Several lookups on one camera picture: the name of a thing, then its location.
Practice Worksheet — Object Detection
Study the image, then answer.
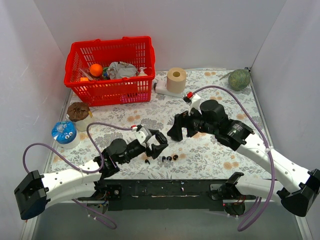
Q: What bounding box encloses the orange fruit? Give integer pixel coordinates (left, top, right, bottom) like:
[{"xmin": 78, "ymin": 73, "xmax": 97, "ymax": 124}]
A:
[{"xmin": 89, "ymin": 63, "xmax": 103, "ymax": 77}]

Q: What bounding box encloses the white pump bottle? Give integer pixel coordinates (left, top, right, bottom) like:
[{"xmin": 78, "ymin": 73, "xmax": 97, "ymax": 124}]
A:
[{"xmin": 137, "ymin": 67, "xmax": 148, "ymax": 77}]

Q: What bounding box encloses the green melon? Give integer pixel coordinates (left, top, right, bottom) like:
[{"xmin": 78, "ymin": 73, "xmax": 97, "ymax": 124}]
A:
[{"xmin": 220, "ymin": 69, "xmax": 251, "ymax": 91}]

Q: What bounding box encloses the small orange block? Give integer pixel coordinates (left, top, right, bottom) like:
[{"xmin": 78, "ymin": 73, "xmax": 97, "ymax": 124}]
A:
[{"xmin": 80, "ymin": 77, "xmax": 89, "ymax": 82}]

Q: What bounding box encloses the brown toilet paper roll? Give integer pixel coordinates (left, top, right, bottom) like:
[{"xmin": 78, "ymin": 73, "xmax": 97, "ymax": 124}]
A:
[{"xmin": 166, "ymin": 67, "xmax": 187, "ymax": 94}]

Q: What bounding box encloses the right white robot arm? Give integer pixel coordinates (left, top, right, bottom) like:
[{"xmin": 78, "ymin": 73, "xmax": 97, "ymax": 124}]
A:
[{"xmin": 167, "ymin": 99, "xmax": 320, "ymax": 217}]

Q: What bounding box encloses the floral patterned table mat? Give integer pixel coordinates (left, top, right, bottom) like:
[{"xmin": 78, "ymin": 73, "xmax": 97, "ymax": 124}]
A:
[{"xmin": 46, "ymin": 69, "xmax": 270, "ymax": 179}]

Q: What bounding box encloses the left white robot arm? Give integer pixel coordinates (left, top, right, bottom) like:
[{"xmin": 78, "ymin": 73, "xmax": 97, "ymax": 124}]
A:
[{"xmin": 14, "ymin": 138, "xmax": 168, "ymax": 220}]

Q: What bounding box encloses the taped black earbud case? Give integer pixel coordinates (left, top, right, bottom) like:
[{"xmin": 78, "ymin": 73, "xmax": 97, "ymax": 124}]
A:
[{"xmin": 154, "ymin": 131, "xmax": 168, "ymax": 146}]

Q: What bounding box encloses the red plastic shopping basket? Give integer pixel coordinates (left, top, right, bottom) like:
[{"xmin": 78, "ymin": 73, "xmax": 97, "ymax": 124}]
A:
[{"xmin": 64, "ymin": 36, "xmax": 156, "ymax": 107}]

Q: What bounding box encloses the clear plastic packet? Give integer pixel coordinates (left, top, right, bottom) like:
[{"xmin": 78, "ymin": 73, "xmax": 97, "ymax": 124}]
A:
[{"xmin": 78, "ymin": 68, "xmax": 95, "ymax": 81}]

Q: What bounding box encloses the white lotion bottle lying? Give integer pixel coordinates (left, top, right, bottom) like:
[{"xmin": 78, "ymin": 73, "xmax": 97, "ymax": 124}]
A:
[{"xmin": 153, "ymin": 79, "xmax": 183, "ymax": 98}]

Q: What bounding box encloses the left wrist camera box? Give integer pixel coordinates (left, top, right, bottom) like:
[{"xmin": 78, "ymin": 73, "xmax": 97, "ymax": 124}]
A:
[{"xmin": 132, "ymin": 125, "xmax": 152, "ymax": 147}]

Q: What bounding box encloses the brown-lid white jar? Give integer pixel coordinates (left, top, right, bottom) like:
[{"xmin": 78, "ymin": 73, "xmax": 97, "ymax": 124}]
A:
[{"xmin": 66, "ymin": 102, "xmax": 95, "ymax": 132}]

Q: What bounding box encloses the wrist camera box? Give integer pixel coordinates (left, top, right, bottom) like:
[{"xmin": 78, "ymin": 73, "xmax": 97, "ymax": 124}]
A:
[
  {"xmin": 183, "ymin": 92, "xmax": 201, "ymax": 116},
  {"xmin": 132, "ymin": 125, "xmax": 152, "ymax": 147}
]

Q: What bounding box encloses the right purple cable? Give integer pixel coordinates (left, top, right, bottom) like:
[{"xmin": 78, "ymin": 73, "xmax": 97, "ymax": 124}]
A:
[{"xmin": 188, "ymin": 85, "xmax": 276, "ymax": 232}]

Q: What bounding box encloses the crumpled silver snack bag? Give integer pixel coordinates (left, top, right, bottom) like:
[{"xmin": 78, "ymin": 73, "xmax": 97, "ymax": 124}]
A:
[{"xmin": 107, "ymin": 61, "xmax": 138, "ymax": 80}]

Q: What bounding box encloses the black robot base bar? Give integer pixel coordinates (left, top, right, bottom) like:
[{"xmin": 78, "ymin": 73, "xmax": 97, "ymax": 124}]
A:
[{"xmin": 88, "ymin": 179, "xmax": 255, "ymax": 211}]

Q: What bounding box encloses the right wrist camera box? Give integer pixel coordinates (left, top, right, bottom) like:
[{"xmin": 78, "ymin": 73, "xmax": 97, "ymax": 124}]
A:
[{"xmin": 183, "ymin": 92, "xmax": 201, "ymax": 116}]

